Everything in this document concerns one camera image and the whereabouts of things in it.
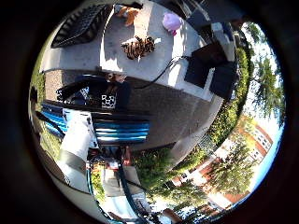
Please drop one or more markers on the pink cloth item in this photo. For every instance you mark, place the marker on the pink cloth item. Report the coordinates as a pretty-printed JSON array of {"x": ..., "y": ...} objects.
[{"x": 172, "y": 21}]

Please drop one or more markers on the striped tiger plush toy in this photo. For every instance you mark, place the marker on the striped tiger plush toy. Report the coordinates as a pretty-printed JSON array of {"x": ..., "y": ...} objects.
[{"x": 138, "y": 47}]

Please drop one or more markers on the orange white fox plush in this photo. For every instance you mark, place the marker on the orange white fox plush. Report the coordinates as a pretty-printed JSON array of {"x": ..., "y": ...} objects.
[{"x": 129, "y": 14}]

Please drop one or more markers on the black flat case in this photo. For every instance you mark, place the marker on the black flat case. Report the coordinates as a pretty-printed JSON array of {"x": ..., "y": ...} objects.
[{"x": 224, "y": 79}]

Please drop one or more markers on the orange white building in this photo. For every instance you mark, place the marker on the orange white building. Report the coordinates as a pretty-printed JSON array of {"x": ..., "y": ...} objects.
[{"x": 255, "y": 140}]

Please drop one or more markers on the seated person in dark clothes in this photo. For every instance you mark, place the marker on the seated person in dark clothes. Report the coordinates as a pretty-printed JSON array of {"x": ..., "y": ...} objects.
[{"x": 96, "y": 90}]

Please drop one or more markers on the dark folding chair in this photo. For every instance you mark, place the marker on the dark folding chair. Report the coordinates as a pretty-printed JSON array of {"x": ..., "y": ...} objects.
[{"x": 211, "y": 18}]

